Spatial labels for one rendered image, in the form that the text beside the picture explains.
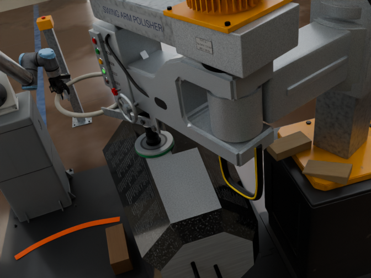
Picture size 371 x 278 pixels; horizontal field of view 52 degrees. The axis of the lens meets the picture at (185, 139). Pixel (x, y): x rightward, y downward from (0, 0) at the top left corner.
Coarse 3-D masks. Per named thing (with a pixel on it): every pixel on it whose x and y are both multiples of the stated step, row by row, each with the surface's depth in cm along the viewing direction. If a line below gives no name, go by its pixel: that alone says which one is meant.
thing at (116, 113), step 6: (102, 108) 230; (108, 108) 225; (108, 114) 227; (114, 114) 219; (120, 114) 212; (132, 114) 200; (126, 120) 209; (138, 120) 197; (144, 120) 191; (150, 120) 185; (150, 126) 189; (162, 126) 178
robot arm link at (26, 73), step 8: (0, 56) 193; (0, 64) 196; (8, 64) 202; (16, 64) 211; (8, 72) 208; (16, 72) 212; (24, 72) 221; (32, 72) 235; (16, 80) 222; (24, 80) 224; (32, 80) 231; (24, 88) 233; (32, 88) 234
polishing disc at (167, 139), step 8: (144, 136) 216; (160, 136) 213; (168, 136) 212; (136, 144) 211; (144, 144) 210; (160, 144) 208; (168, 144) 207; (144, 152) 204; (152, 152) 203; (160, 152) 203
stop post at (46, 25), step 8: (48, 16) 334; (40, 24) 328; (48, 24) 329; (48, 32) 335; (48, 40) 339; (56, 40) 343; (56, 48) 344; (56, 56) 348; (64, 64) 354; (64, 72) 359; (64, 80) 363; (72, 88) 370; (72, 96) 374; (72, 104) 379; (80, 104) 384; (80, 112) 386; (72, 120) 397; (80, 120) 391; (88, 120) 392
